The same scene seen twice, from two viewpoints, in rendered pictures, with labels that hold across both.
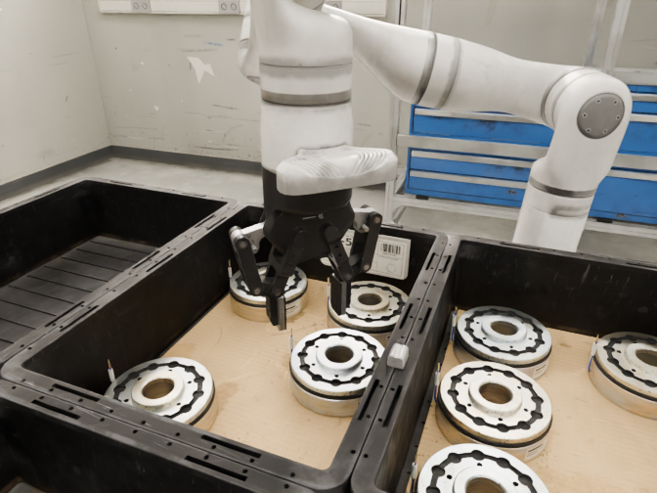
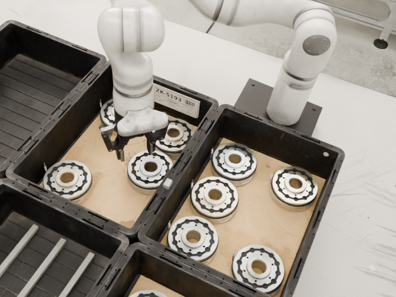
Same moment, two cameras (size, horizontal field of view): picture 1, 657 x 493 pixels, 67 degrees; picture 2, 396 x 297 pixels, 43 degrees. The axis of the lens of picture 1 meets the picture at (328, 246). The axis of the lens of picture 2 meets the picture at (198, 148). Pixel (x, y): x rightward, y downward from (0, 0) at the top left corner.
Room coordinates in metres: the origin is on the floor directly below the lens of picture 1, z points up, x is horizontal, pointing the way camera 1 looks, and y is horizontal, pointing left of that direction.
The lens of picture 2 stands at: (-0.24, -0.10, 1.76)
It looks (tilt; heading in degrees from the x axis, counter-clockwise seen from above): 51 degrees down; 359
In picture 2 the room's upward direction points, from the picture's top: 6 degrees clockwise
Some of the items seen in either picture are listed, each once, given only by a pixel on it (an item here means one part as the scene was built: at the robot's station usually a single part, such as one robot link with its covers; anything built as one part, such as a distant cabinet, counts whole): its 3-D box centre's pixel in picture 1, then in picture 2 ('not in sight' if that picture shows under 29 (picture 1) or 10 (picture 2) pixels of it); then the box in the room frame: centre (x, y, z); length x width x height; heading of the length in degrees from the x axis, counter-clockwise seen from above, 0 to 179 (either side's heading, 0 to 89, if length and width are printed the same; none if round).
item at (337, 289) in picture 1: (338, 294); (149, 146); (0.41, -0.01, 0.94); 0.02 x 0.01 x 0.04; 24
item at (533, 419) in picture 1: (494, 398); (214, 196); (0.35, -0.16, 0.86); 0.10 x 0.10 x 0.01
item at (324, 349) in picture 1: (338, 355); (150, 167); (0.41, -0.01, 0.86); 0.05 x 0.05 x 0.01
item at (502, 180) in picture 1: (488, 144); not in sight; (2.18, -0.71, 0.60); 0.72 x 0.03 x 0.56; 70
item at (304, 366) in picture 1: (338, 359); (150, 168); (0.41, -0.01, 0.86); 0.10 x 0.10 x 0.01
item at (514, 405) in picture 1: (495, 394); (214, 195); (0.35, -0.16, 0.86); 0.05 x 0.05 x 0.01
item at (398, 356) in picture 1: (398, 355); (167, 183); (0.32, -0.06, 0.94); 0.02 x 0.01 x 0.01; 158
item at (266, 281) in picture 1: (264, 300); (114, 150); (0.38, 0.06, 0.95); 0.03 x 0.01 x 0.05; 114
